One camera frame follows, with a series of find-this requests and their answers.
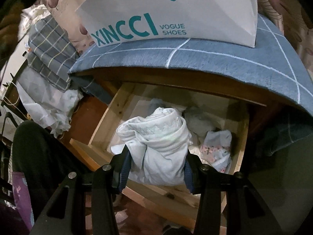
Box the blue checked table cloth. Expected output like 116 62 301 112
69 15 312 114

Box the grey plaid folded fabric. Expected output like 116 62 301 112
27 15 79 92

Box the floral white underwear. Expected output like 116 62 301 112
200 130 232 173

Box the white XINCCI shoe box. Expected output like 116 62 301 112
76 0 257 47

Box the wooden drawer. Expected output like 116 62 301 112
70 83 249 229

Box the beige leaf print curtain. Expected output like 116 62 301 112
35 0 312 73

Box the white plastic bag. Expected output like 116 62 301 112
16 66 83 137

